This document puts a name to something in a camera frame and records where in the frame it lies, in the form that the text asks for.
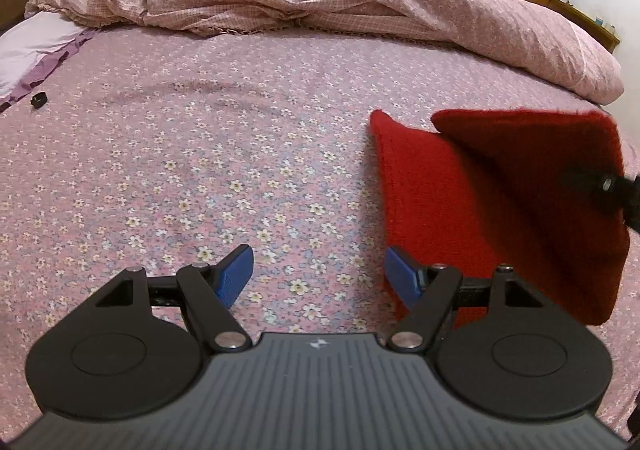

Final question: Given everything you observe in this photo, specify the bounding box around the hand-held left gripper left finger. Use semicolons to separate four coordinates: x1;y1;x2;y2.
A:
95;245;255;354

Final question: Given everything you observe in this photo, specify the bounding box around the red sweater with black trim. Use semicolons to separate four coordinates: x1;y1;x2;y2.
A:
368;107;632;331

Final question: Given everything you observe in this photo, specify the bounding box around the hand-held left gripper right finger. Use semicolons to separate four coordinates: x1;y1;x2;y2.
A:
384;244;546;354

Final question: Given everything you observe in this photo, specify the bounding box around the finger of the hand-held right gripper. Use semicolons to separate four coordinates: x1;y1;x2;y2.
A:
563;164;640;234

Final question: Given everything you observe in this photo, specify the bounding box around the pink floral bed sheet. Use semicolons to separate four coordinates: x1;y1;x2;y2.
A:
0;22;640;436

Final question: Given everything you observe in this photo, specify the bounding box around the lilac ruffled pillow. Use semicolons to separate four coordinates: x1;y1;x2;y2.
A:
0;11;99;106

